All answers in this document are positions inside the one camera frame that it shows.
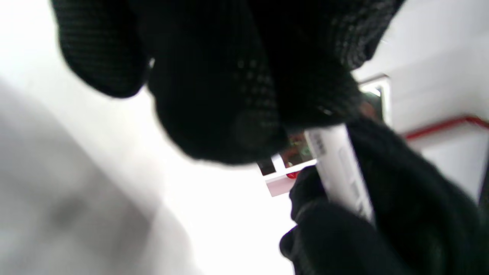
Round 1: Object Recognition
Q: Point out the person's left hand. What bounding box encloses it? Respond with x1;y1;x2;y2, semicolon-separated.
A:
50;0;405;165

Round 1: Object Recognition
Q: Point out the person's right hand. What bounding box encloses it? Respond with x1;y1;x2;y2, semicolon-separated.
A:
279;116;489;275

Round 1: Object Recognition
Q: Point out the white marker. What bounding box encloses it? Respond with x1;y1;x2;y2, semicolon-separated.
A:
304;124;377;226

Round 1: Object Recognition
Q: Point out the red pipe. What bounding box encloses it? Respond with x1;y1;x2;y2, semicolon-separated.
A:
403;116;489;141

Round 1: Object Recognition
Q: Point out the white framed fire cabinet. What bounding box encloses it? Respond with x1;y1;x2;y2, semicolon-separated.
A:
257;74;391;198

